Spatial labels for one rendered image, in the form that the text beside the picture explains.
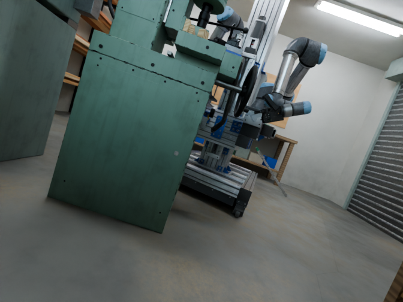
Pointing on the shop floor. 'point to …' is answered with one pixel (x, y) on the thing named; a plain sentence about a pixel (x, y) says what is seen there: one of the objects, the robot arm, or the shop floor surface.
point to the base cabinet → (127, 142)
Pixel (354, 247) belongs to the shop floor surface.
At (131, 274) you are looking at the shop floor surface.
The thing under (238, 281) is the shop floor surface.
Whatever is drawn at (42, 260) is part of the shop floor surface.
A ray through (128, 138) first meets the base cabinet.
